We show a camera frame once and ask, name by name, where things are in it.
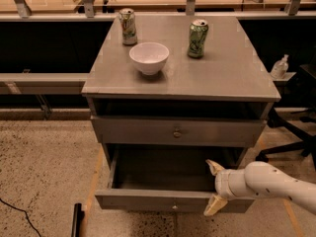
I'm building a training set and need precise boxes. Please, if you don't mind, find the black office chair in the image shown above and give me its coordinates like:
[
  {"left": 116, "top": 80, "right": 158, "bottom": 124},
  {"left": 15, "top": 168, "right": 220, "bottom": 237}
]
[{"left": 255, "top": 62, "right": 316, "bottom": 170}]

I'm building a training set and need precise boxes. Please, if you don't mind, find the clear sanitizer pump bottle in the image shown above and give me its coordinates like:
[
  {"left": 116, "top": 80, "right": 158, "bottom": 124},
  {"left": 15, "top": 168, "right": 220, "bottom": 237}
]
[{"left": 271, "top": 54, "right": 288, "bottom": 79}]

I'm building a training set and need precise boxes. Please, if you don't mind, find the right dented green can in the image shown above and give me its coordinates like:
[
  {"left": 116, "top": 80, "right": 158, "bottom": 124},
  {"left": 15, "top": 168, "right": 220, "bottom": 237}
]
[{"left": 188, "top": 19, "right": 208, "bottom": 58}]

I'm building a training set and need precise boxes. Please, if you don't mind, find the grey drawer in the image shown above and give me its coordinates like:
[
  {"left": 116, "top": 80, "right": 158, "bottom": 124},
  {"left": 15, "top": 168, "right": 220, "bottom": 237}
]
[
  {"left": 95, "top": 145, "right": 245, "bottom": 213},
  {"left": 91, "top": 116, "right": 266, "bottom": 147}
]

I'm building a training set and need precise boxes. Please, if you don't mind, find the white ceramic bowl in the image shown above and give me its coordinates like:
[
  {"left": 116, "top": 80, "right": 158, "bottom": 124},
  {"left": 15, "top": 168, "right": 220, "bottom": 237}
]
[{"left": 129, "top": 42, "right": 169, "bottom": 75}]

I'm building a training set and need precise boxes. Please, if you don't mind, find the black bar on floor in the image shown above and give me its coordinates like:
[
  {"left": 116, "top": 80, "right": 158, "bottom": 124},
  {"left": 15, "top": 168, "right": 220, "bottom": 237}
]
[{"left": 71, "top": 203, "right": 83, "bottom": 237}]

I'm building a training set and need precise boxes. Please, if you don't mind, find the grey wooden drawer cabinet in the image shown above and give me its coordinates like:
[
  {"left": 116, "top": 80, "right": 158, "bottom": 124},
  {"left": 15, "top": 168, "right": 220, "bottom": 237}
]
[{"left": 82, "top": 15, "right": 280, "bottom": 161}]

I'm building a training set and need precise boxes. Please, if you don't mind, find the dented green can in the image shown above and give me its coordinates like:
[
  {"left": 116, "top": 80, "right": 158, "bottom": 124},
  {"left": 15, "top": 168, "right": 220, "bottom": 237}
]
[
  {"left": 118, "top": 8, "right": 137, "bottom": 45},
  {"left": 188, "top": 19, "right": 208, "bottom": 58}
]

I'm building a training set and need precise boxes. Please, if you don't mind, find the left dented green can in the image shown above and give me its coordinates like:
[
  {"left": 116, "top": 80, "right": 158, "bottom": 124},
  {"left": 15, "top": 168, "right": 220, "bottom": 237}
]
[{"left": 118, "top": 8, "right": 137, "bottom": 45}]

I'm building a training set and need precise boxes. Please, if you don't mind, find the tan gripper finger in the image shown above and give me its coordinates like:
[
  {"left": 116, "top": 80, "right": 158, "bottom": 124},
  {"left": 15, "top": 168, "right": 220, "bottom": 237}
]
[
  {"left": 203, "top": 195, "right": 228, "bottom": 216},
  {"left": 206, "top": 159, "right": 224, "bottom": 176}
]

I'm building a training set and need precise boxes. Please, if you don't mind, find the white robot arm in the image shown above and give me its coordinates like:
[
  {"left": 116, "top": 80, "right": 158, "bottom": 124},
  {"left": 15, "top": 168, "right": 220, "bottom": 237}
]
[{"left": 203, "top": 159, "right": 316, "bottom": 216}]

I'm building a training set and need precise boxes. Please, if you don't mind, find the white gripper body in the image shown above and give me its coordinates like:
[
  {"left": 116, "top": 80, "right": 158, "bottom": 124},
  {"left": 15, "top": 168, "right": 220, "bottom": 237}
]
[{"left": 215, "top": 169, "right": 255, "bottom": 200}]

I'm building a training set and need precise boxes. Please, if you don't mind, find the black floor cable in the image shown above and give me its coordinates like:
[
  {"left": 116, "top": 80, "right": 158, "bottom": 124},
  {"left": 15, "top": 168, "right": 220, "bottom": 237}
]
[{"left": 0, "top": 197, "right": 43, "bottom": 237}]

